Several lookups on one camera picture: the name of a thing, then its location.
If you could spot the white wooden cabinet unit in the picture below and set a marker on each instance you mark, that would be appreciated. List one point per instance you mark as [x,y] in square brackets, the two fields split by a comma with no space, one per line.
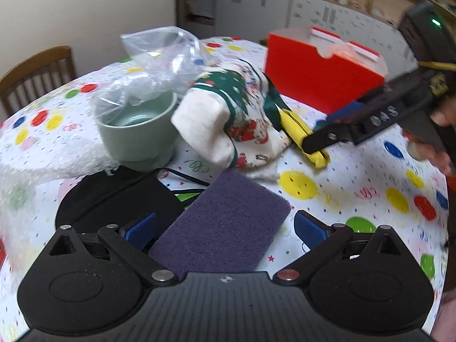
[372,23]

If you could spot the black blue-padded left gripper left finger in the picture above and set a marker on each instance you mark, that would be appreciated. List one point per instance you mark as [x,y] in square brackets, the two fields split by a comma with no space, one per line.
[130,244]

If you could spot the person's right hand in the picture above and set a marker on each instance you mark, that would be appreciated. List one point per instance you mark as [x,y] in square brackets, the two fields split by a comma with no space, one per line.
[429,127]

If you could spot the wooden chair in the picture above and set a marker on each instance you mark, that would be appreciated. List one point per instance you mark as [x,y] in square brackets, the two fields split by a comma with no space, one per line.
[35,77]

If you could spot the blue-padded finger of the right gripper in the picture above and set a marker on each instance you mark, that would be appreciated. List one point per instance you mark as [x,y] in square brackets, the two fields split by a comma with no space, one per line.
[340,126]

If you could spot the bubble wrap sheet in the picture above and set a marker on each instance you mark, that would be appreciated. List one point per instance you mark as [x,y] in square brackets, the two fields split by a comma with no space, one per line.
[68,157]

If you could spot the green ceramic cup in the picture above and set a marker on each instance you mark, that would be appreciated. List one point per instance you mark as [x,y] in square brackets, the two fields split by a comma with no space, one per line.
[141,137]

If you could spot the black fabric mask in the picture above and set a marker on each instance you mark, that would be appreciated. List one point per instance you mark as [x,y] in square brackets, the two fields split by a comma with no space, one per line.
[101,199]

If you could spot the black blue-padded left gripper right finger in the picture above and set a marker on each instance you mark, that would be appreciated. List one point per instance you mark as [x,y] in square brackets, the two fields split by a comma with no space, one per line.
[324,243]

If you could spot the red white storage box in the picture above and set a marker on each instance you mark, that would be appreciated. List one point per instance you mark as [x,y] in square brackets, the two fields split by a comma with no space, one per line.
[298,71]

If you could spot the pink mesh bath pouf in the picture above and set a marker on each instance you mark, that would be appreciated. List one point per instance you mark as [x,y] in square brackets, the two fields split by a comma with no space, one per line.
[346,51]

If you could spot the clear plastic bag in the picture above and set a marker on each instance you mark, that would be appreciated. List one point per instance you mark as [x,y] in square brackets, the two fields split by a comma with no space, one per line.
[167,60]

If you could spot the purple green sponge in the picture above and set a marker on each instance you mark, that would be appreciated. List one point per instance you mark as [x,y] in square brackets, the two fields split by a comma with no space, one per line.
[228,228]

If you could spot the yellow cloth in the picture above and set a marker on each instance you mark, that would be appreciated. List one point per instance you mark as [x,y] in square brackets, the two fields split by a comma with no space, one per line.
[297,130]

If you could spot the Christmas print fabric bag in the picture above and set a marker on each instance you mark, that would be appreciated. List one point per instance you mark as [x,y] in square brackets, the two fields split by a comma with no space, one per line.
[231,117]

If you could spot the balloon print tablecloth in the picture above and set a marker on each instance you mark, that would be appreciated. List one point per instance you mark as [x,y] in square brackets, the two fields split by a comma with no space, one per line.
[365,186]

